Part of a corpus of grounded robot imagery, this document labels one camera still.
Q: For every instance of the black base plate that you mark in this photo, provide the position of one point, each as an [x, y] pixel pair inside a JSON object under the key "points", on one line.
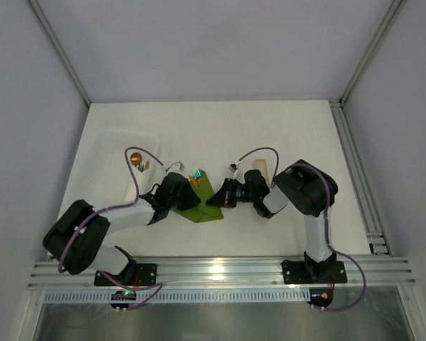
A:
{"points": [[142, 273], [295, 272]]}

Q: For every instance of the white slotted cable duct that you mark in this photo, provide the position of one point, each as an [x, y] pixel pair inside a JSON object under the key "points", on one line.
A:
{"points": [[191, 295]]}

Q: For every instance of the beige utensil tray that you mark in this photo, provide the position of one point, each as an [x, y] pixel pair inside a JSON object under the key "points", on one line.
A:
{"points": [[261, 165]]}

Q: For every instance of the aluminium front rail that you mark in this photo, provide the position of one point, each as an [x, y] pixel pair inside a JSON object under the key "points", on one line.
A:
{"points": [[227, 272]]}

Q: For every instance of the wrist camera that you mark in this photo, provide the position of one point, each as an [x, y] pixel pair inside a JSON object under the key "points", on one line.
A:
{"points": [[176, 167], [234, 167]]}

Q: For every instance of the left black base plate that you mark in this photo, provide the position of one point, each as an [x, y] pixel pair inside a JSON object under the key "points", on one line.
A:
{"points": [[142, 273]]}

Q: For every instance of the white plastic basket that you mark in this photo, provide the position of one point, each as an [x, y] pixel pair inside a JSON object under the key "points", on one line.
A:
{"points": [[104, 176]]}

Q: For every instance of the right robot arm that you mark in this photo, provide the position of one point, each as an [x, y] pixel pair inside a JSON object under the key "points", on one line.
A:
{"points": [[311, 192]]}

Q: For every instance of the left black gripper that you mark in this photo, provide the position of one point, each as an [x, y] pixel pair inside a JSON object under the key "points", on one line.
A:
{"points": [[182, 194]]}

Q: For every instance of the iridescent metal fork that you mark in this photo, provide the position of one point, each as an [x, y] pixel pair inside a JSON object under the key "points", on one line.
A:
{"points": [[196, 173]]}

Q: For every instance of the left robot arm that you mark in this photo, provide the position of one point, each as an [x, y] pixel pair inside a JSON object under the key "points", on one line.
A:
{"points": [[76, 239]]}

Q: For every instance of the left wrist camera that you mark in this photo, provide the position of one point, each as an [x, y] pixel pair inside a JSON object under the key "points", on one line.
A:
{"points": [[176, 167]]}

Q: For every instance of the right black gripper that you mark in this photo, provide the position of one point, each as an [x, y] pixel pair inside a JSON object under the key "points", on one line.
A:
{"points": [[228, 193]]}

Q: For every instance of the green paper napkin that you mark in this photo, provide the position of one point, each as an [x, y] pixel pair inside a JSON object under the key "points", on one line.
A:
{"points": [[202, 212]]}

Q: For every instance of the orange plastic knife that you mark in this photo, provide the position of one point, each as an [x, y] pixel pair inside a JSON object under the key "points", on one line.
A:
{"points": [[194, 182]]}

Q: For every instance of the right aluminium frame rail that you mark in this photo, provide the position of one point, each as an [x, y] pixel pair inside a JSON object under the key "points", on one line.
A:
{"points": [[373, 223]]}

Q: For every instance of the copper round ball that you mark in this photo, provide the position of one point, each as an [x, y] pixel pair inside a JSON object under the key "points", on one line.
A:
{"points": [[136, 159]]}

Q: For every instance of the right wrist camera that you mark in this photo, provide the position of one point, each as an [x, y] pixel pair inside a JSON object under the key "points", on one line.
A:
{"points": [[234, 167]]}

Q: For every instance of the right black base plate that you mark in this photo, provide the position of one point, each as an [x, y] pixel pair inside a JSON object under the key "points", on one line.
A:
{"points": [[295, 272]]}

